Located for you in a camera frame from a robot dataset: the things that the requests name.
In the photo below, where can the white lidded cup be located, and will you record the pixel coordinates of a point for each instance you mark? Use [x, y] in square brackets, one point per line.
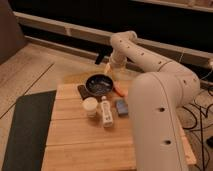
[90, 105]

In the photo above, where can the orange red object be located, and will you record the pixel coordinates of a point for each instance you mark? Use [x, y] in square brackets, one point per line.
[121, 89]

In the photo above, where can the blue sponge block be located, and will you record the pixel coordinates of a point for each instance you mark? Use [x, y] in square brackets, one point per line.
[121, 107]

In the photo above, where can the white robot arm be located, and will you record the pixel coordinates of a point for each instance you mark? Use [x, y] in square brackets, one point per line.
[153, 98]

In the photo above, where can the brown coaster under bowl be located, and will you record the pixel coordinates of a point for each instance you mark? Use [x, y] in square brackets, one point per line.
[86, 93]

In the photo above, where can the black bracket on rail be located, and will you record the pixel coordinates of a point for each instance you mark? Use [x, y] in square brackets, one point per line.
[101, 54]

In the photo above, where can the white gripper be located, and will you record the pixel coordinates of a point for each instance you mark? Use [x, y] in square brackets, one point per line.
[113, 67]

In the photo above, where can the dark floor mat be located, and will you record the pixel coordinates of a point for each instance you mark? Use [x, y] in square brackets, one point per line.
[28, 133]

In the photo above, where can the white plastic bottle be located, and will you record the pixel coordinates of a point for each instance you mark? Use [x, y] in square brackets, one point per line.
[107, 118]

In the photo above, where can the dark ceramic bowl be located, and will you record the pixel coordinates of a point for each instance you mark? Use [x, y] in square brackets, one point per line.
[99, 85]

